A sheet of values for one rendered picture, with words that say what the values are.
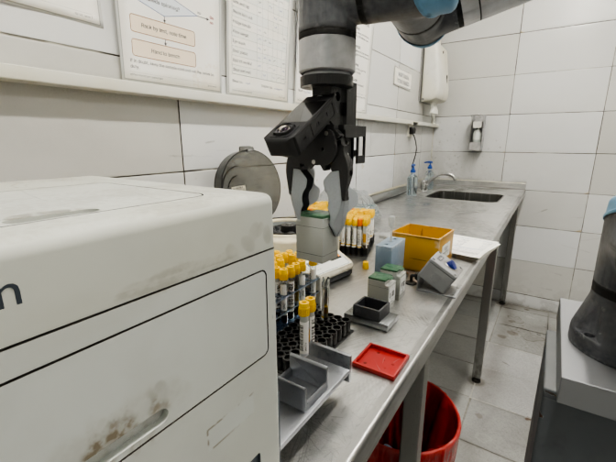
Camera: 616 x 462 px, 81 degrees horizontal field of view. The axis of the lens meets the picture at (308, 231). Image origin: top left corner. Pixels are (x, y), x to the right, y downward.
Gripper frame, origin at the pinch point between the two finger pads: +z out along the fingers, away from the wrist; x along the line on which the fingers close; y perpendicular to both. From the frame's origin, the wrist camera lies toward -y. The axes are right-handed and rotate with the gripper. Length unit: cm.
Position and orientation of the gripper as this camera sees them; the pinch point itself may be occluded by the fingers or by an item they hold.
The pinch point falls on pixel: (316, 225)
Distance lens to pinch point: 51.7
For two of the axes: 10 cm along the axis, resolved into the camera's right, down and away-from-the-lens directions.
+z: 0.0, 9.7, 2.4
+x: -8.0, -1.4, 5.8
